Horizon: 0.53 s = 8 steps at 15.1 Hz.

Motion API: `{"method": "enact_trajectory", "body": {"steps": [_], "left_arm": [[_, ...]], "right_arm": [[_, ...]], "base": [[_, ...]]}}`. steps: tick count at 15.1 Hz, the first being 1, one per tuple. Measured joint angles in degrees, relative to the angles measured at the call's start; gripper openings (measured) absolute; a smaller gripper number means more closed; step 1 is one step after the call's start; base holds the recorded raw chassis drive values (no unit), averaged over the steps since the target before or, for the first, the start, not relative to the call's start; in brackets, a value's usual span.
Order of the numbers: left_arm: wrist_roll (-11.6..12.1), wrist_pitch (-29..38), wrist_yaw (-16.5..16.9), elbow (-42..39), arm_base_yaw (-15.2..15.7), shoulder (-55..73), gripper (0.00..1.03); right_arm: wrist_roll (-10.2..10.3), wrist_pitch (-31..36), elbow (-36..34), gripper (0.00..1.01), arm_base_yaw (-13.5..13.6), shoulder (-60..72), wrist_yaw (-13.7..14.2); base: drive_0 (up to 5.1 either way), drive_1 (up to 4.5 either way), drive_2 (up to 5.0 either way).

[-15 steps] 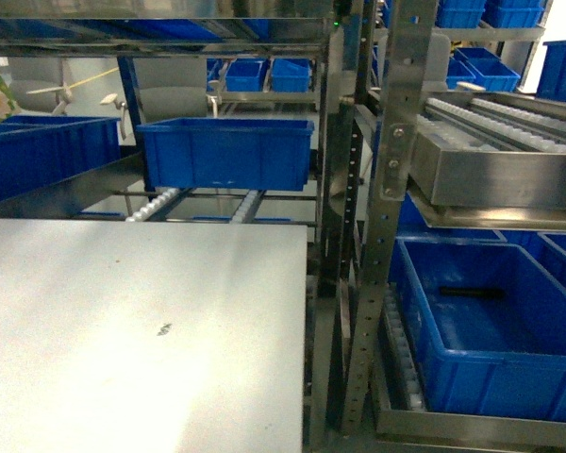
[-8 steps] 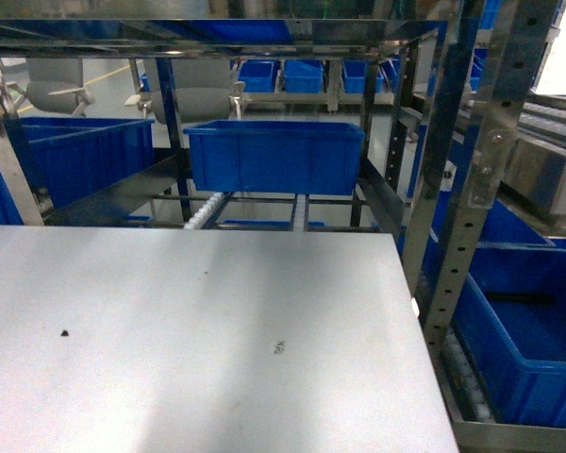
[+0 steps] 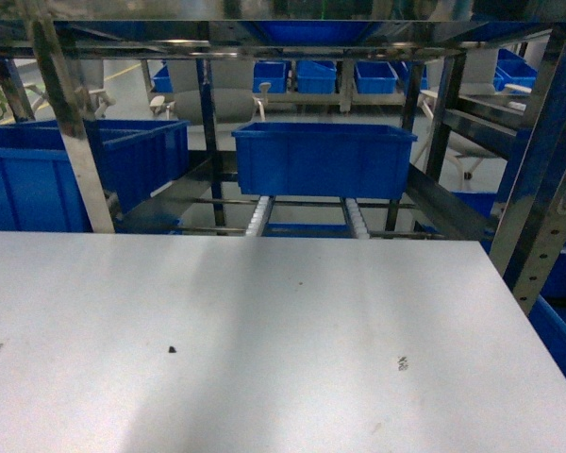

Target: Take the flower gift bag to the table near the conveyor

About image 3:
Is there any large blue plastic crate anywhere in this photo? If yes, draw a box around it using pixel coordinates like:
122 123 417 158
0 148 91 232

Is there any steel rack frame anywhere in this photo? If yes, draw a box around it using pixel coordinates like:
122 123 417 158
0 14 566 311

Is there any blue crate on rollers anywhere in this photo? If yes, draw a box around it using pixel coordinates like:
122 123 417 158
232 122 417 199

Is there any blue crate behind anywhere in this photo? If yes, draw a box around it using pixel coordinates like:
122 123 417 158
0 120 189 212

